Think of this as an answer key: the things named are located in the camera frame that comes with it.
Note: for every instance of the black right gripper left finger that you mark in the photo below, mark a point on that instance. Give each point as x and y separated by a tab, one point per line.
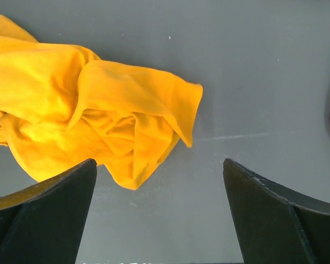
44	223

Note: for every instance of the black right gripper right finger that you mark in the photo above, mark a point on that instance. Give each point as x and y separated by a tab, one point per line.
273	223

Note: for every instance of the orange t shirt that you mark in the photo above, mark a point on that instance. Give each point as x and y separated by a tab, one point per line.
61	104

